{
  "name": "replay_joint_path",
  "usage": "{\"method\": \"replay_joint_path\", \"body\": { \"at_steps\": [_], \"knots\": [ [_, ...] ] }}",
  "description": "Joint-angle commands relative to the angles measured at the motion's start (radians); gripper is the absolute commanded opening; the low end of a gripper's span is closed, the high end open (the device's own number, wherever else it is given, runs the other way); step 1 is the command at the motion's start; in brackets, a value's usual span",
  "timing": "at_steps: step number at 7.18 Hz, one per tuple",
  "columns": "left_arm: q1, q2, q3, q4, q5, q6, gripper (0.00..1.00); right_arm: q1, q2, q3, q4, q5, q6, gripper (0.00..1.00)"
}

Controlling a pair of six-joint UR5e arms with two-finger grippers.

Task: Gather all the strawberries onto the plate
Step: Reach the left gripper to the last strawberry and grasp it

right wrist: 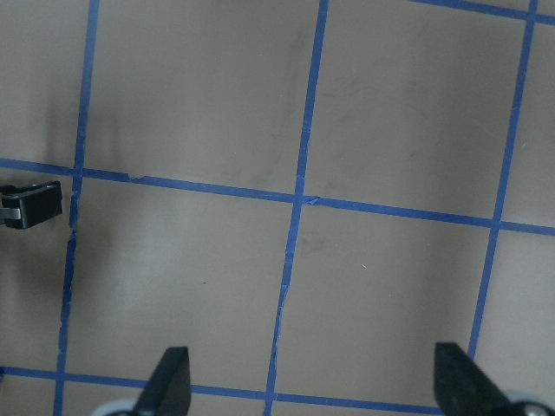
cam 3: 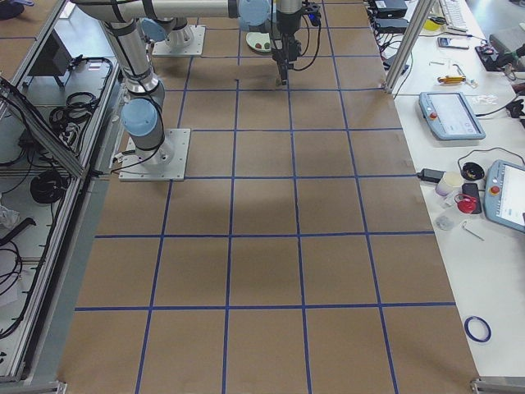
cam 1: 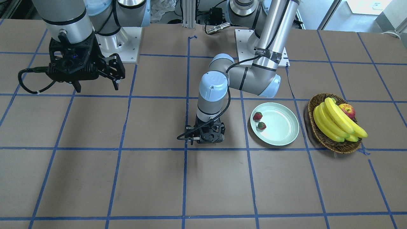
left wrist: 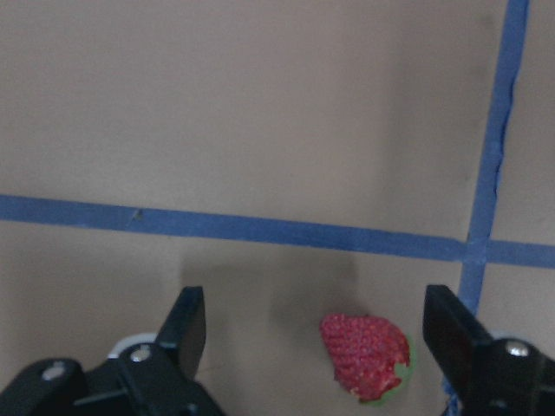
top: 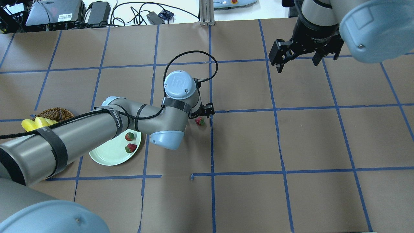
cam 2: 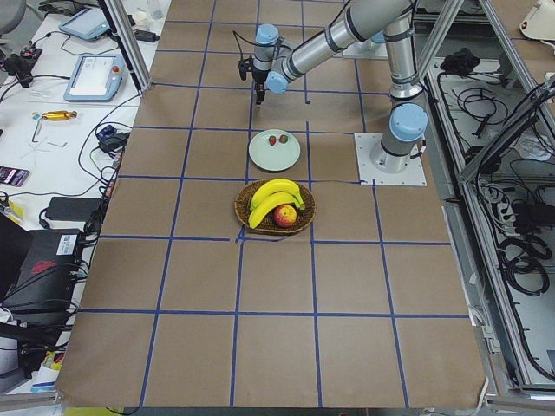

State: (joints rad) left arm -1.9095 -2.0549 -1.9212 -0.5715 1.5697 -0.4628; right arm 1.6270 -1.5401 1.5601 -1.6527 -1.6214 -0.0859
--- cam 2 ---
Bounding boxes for coiled black cables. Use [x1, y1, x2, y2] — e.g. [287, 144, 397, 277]
[498, 236, 554, 298]

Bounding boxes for yellow banana bunch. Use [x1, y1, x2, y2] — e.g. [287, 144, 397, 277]
[248, 179, 304, 228]

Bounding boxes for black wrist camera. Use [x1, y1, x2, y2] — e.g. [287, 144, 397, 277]
[238, 56, 253, 81]

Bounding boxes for brown wicker basket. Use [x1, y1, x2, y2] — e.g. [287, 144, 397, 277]
[234, 180, 317, 236]

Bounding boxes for light green plate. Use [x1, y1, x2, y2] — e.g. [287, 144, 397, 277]
[248, 128, 301, 172]

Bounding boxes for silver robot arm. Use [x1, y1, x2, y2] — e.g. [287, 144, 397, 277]
[238, 0, 428, 173]

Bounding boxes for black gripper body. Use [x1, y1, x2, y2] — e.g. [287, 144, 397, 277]
[252, 68, 267, 93]

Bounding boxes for near blue teach pendant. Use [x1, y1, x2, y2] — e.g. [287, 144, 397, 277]
[63, 54, 125, 102]

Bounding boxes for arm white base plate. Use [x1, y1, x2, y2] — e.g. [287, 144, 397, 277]
[343, 40, 388, 60]
[354, 133, 427, 186]

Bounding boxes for black power adapter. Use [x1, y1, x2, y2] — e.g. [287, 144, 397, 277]
[44, 197, 101, 222]

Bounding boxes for aluminium frame post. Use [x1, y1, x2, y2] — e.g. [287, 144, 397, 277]
[98, 0, 152, 94]

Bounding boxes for far blue teach pendant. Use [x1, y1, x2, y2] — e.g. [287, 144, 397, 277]
[59, 8, 109, 42]

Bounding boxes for black computer box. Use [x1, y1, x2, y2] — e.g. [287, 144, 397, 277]
[1, 215, 85, 314]

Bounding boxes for white paper cup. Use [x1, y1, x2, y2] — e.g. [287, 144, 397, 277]
[133, 10, 150, 31]

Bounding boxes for red yellow apple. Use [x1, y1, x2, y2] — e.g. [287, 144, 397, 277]
[273, 205, 297, 228]

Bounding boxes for blue teach pendant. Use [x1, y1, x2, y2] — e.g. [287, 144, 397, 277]
[63, 54, 125, 102]
[59, 8, 109, 42]

